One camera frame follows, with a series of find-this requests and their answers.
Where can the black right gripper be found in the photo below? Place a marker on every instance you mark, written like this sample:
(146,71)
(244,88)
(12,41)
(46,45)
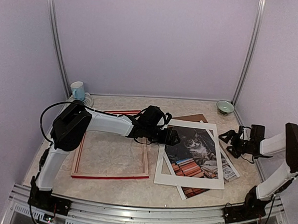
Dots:
(231,134)

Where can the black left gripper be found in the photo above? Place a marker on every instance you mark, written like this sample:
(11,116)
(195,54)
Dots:
(165,140)

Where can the white photo mat board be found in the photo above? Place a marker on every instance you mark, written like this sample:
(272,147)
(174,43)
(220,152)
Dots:
(164,176)

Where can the red wooden picture frame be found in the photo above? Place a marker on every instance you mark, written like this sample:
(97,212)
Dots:
(105,155)

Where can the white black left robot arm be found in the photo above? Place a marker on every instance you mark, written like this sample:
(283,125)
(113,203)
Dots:
(70,126)

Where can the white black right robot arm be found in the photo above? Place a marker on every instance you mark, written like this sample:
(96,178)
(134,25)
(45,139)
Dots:
(253,174)

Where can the cat and books photo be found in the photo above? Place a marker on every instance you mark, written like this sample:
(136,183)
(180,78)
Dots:
(195,156)

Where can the brown backing board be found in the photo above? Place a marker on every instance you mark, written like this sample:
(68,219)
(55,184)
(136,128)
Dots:
(188,117)

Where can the pale green ceramic bowl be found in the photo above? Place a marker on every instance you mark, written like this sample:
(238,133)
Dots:
(224,107)

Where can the white blue swirl plate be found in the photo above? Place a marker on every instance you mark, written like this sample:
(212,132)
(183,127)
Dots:
(88,100)

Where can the light blue mug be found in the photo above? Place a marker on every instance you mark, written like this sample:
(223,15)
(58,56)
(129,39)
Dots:
(78,90)

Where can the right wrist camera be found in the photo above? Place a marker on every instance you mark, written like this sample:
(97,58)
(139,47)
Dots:
(244,133)

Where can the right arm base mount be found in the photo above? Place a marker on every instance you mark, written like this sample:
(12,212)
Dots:
(252,208)

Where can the front aluminium rail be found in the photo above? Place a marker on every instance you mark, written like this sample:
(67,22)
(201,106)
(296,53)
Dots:
(90,212)

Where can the right aluminium corner post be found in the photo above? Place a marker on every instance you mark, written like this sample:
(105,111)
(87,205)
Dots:
(250,51)

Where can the aluminium corner post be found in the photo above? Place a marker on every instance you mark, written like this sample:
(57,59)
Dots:
(250,51)
(57,47)

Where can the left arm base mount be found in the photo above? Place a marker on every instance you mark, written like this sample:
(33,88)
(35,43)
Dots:
(44,200)

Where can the left aluminium corner post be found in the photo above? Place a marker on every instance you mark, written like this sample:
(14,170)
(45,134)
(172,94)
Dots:
(57,47)

